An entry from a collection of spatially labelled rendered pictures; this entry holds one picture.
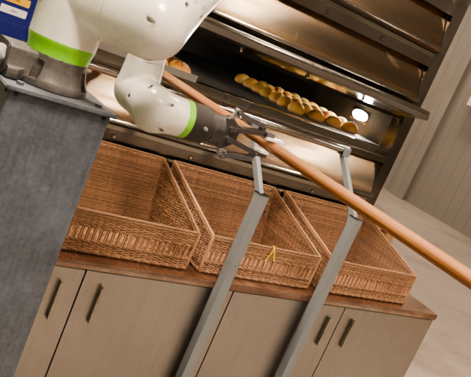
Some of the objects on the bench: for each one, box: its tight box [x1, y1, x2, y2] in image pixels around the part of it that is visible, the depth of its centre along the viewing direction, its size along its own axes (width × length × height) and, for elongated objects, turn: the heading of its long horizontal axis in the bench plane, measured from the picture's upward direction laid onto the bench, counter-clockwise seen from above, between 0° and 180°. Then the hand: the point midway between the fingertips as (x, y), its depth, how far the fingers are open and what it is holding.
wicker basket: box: [273, 190, 418, 304], centre depth 316 cm, size 49×56×28 cm
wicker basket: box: [61, 140, 202, 270], centre depth 247 cm, size 49×56×28 cm
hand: (270, 146), depth 176 cm, fingers closed on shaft, 3 cm apart
